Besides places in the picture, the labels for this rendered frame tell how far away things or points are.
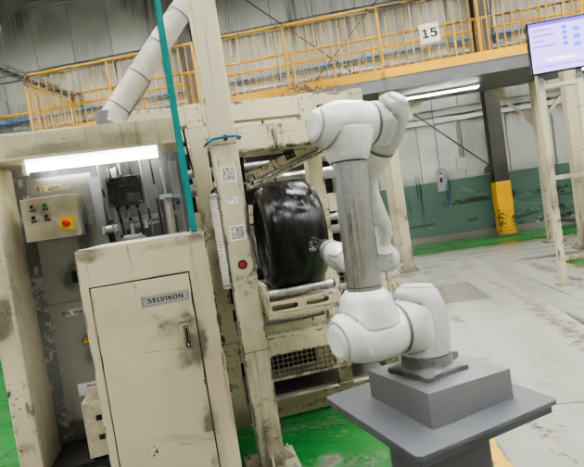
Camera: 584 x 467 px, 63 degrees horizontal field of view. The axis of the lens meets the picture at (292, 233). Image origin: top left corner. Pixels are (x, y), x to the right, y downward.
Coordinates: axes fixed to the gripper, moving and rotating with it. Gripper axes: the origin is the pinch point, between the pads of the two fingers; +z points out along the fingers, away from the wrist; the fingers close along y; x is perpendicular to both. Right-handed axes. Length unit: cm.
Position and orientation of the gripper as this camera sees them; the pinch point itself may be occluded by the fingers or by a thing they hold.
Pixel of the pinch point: (314, 241)
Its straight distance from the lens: 213.0
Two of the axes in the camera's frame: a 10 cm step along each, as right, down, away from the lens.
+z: -2.3, -1.6, 9.6
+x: 1.1, 9.7, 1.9
